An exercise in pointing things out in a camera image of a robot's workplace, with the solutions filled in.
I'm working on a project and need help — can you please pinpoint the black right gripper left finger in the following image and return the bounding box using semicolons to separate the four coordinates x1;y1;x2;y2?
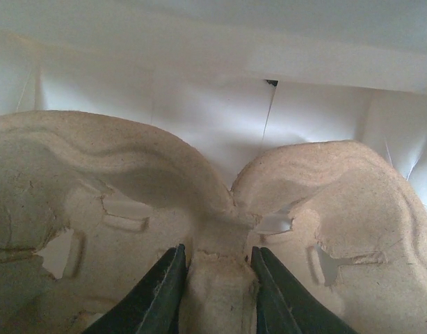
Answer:
84;244;186;333

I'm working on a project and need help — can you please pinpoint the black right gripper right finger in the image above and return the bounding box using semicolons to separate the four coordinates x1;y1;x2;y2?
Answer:
251;246;355;333

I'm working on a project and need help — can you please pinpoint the single pulp cup carrier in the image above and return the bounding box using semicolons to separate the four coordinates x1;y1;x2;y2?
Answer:
0;111;427;333

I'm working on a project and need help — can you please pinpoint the orange paper bag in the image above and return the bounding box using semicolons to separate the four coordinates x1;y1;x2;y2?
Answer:
0;1;427;210

